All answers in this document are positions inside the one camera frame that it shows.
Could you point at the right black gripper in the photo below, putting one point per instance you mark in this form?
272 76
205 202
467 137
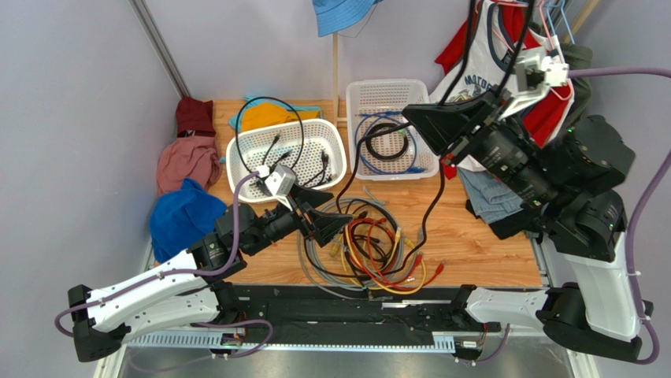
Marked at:
464 138

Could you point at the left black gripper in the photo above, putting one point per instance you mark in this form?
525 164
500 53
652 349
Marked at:
324 226

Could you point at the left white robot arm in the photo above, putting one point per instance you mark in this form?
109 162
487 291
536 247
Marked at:
191 287

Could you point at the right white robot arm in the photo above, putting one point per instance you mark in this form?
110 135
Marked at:
569 185

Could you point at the white oval perforated basket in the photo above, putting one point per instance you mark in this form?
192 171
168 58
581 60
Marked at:
312 148

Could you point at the white rectangular perforated basket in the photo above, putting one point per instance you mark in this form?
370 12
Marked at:
376 105

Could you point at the white motorcycle tank top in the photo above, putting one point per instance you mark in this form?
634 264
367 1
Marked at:
482 68

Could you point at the denim jeans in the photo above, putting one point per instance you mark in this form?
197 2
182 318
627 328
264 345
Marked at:
490 199

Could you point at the orange cloth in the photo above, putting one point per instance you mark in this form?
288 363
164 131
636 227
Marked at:
269 114

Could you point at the teal cloth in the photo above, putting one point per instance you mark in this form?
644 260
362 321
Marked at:
234 121

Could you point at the black garment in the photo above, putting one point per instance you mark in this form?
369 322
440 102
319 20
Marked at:
506 219

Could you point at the pink clothes hanger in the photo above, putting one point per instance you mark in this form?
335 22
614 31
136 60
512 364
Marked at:
550 13

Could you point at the pink cloth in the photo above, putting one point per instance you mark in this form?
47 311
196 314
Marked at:
195 157

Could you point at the blue cloth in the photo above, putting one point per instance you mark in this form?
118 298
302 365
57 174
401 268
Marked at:
181 218

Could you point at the olive green garment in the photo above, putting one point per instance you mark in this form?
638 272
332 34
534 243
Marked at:
549 116

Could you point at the blue bucket hat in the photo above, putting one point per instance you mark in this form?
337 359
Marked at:
333 16

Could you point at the dark red cloth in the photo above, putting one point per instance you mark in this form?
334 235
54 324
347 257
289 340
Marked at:
194 117

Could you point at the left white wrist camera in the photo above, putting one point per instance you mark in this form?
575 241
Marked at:
277 182

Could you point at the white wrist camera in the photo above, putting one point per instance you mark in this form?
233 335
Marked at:
277 182
534 74

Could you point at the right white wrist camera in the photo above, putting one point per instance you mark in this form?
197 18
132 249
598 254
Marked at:
534 74

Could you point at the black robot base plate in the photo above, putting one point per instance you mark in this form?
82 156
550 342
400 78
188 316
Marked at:
308 314

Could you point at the white slotted cable duct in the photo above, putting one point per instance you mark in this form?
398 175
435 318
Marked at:
437 343

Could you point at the aluminium frame post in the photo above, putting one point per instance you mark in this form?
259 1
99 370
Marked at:
150 26

